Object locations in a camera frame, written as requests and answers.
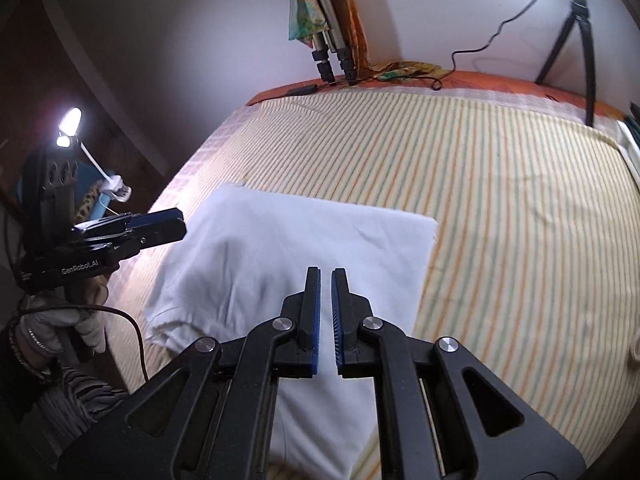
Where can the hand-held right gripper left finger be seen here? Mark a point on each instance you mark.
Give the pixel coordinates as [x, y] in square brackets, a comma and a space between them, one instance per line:
[315, 335]

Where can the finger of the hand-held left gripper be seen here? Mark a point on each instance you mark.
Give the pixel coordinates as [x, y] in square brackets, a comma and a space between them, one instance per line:
[165, 216]
[165, 236]

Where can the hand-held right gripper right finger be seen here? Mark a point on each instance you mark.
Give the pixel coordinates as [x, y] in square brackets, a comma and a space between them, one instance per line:
[336, 335]

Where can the white garment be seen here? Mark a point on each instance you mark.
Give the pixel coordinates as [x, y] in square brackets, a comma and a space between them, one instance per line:
[300, 240]

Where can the person's left hand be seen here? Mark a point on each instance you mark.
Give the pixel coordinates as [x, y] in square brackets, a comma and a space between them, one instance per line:
[42, 325]

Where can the white clip lamp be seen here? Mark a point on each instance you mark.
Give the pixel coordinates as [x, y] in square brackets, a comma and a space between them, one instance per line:
[70, 122]

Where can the person's striped clothing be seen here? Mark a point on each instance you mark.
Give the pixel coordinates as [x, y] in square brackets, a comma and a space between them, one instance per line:
[80, 400]

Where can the black power adapter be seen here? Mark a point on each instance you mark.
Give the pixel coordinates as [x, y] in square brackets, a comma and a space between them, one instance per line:
[300, 90]

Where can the striped bed sheet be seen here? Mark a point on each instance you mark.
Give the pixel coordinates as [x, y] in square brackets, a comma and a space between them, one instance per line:
[500, 210]

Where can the silver tripod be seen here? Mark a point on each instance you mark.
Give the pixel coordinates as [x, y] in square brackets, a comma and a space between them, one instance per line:
[325, 55]

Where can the colourful hanging cloth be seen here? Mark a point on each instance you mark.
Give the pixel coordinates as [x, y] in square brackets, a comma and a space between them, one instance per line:
[305, 10]

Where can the orange patterned fabric strip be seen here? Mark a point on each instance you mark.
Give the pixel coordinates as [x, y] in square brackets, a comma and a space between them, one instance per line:
[352, 20]

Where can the green patterned cloth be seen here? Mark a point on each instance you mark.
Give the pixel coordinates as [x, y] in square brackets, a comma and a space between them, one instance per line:
[405, 71]

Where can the orange bed cover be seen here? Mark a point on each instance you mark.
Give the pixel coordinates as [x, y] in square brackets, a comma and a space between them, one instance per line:
[500, 82]

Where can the black light stand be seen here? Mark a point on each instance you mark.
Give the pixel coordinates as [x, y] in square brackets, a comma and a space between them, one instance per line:
[585, 35]

